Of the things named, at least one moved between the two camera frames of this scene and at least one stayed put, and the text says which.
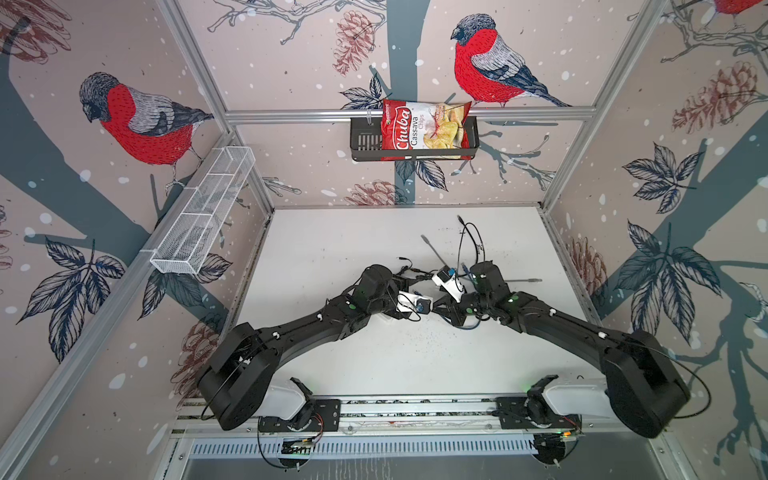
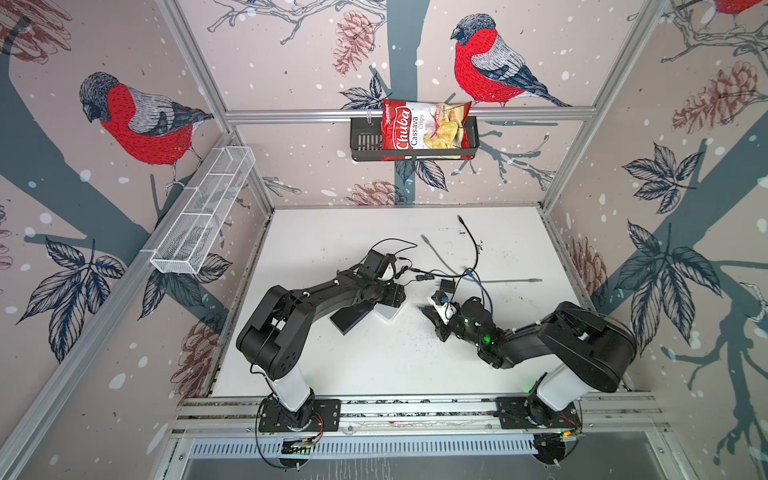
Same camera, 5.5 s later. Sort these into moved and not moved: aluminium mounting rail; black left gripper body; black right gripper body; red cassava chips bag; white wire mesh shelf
Moved: black left gripper body; black right gripper body
Not moved: aluminium mounting rail; white wire mesh shelf; red cassava chips bag
